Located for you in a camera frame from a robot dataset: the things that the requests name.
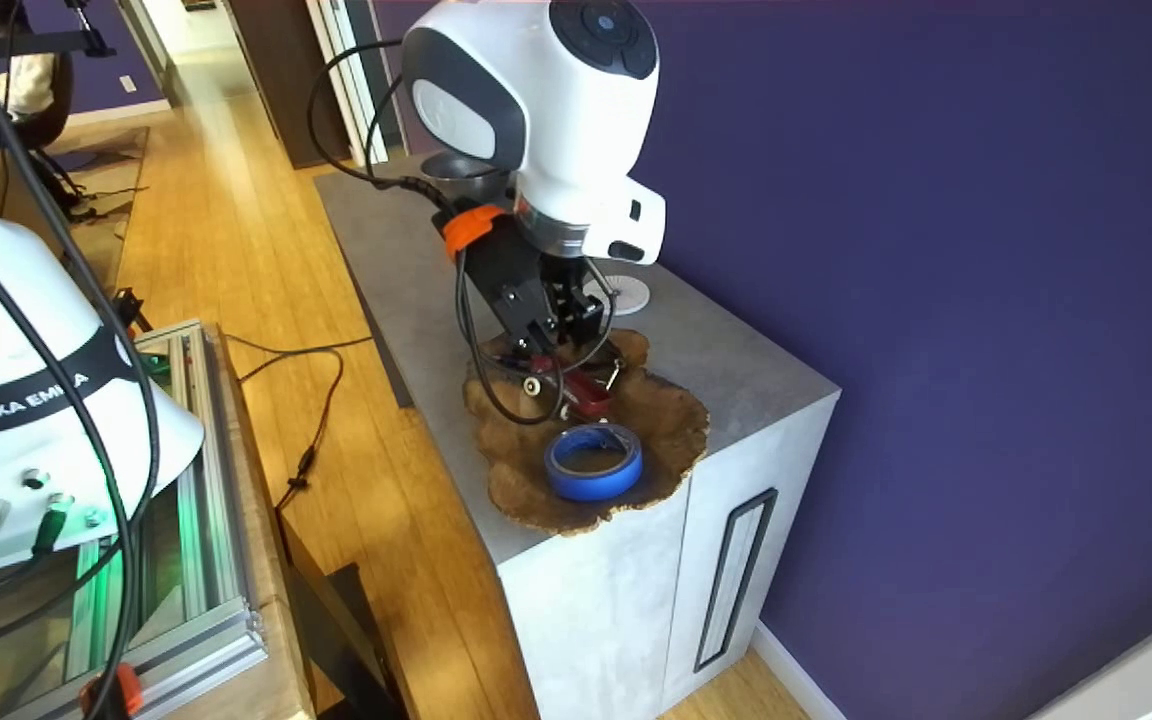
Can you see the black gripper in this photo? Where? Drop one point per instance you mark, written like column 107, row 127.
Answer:
column 515, row 283

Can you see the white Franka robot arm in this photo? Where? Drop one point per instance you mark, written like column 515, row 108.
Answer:
column 576, row 120

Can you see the wavy decorative key bowl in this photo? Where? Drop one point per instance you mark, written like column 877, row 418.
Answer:
column 660, row 425

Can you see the white round table disc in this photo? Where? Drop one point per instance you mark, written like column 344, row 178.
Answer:
column 634, row 297

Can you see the blue tape roll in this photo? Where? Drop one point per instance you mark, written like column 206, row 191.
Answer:
column 561, row 469

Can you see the grey concrete console table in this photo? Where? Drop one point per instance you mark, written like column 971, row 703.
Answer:
column 603, row 603

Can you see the black flat box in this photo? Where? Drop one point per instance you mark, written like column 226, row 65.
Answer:
column 338, row 641

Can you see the dark wooden door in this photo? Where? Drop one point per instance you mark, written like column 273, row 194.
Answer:
column 276, row 65

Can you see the black office chair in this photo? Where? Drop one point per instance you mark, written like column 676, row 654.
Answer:
column 37, row 93

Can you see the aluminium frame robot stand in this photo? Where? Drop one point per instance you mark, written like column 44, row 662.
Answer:
column 200, row 563

